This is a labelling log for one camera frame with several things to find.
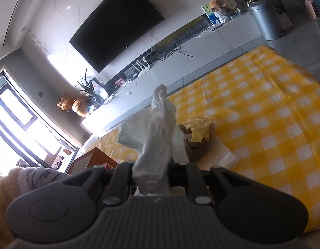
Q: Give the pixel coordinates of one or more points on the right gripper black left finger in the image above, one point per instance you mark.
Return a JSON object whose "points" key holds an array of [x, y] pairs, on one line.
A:
{"points": [[120, 187]]}

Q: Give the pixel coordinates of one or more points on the orange acorn shaped jar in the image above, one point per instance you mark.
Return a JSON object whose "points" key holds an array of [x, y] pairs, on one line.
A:
{"points": [[80, 107]]}

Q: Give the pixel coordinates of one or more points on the small pink photo frame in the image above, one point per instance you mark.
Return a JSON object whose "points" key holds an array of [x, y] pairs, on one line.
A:
{"points": [[120, 82]]}

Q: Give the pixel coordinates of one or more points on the brown plush toy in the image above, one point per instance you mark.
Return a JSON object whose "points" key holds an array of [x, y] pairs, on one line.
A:
{"points": [[194, 150]]}

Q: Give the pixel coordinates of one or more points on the green plant in glass vase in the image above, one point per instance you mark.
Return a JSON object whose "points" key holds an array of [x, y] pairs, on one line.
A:
{"points": [[87, 87]]}

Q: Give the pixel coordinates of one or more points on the white wifi router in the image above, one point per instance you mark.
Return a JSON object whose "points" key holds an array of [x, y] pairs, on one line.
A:
{"points": [[141, 65]]}

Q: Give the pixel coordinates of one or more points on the orange open storage box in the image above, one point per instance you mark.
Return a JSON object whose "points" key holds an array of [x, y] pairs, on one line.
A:
{"points": [[91, 158]]}

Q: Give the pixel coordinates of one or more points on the black wall television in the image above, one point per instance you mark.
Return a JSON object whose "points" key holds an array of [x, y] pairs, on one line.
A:
{"points": [[111, 28]]}

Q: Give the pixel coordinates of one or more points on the teddy bear on console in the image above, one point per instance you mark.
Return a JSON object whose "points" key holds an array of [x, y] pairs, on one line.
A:
{"points": [[219, 11]]}

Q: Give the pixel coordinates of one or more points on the pink small stool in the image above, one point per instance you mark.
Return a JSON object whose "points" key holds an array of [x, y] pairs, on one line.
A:
{"points": [[312, 9]]}

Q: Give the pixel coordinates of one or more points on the white tissue cloth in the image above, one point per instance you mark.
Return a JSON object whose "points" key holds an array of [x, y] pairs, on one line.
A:
{"points": [[154, 134]]}

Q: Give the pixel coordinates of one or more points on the yellow cleaning cloth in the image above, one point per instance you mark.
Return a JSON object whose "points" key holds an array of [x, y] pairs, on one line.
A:
{"points": [[200, 128]]}

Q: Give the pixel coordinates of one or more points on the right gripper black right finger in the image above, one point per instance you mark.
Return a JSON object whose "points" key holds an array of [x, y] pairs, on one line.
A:
{"points": [[189, 177]]}

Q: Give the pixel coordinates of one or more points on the woven basket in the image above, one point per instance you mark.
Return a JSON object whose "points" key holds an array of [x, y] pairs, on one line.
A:
{"points": [[283, 19]]}

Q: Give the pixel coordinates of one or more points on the yellow checkered tablecloth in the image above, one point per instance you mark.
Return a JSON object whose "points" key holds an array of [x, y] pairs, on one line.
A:
{"points": [[266, 110]]}

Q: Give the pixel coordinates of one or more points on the green picture book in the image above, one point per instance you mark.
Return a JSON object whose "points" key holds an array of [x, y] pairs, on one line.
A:
{"points": [[230, 6]]}

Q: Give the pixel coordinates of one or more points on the white marble TV console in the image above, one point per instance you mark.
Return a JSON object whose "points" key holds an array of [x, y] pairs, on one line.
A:
{"points": [[197, 57]]}

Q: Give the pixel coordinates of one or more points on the dried yellow flowers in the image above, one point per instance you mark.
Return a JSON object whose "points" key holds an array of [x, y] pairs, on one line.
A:
{"points": [[65, 103]]}

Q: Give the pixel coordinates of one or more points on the grey metal trash bin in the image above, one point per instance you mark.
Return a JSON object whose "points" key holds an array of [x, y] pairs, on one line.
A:
{"points": [[266, 20]]}

